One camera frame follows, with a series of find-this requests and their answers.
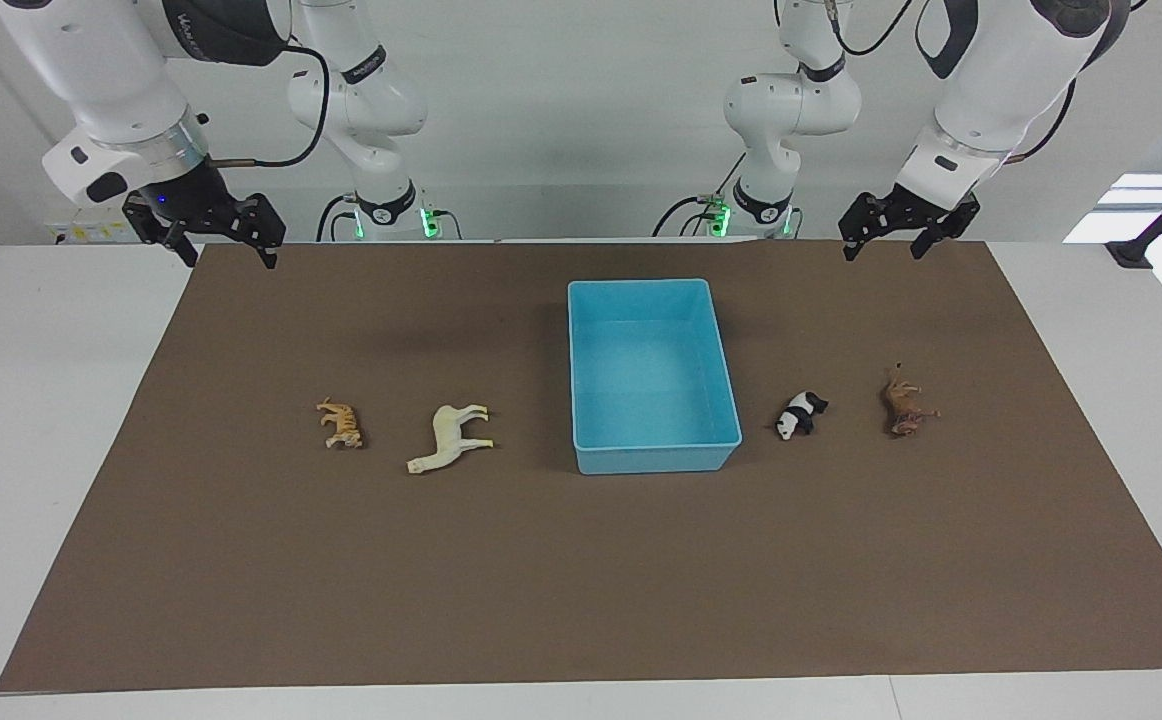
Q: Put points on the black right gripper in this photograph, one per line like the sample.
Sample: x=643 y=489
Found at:
x=191 y=205

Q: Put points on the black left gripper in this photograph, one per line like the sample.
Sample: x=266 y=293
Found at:
x=906 y=210

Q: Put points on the brown lion toy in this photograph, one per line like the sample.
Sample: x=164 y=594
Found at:
x=904 y=405

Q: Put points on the black white panda toy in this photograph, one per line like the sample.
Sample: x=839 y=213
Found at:
x=799 y=415

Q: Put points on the orange striped tiger toy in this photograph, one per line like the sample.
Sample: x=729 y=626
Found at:
x=343 y=425

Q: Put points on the cream white horse toy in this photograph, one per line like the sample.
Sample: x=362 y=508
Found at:
x=451 y=435

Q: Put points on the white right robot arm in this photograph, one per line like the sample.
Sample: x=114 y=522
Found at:
x=111 y=70

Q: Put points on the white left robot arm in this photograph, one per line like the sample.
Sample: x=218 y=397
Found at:
x=1001 y=90

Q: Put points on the white box yellow labels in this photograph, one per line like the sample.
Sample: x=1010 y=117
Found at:
x=91 y=228

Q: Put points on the light blue storage box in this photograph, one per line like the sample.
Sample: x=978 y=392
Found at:
x=651 y=390

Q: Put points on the bright window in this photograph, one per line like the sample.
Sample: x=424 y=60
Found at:
x=1131 y=210

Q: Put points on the brown table mat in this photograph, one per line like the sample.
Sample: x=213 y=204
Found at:
x=581 y=580

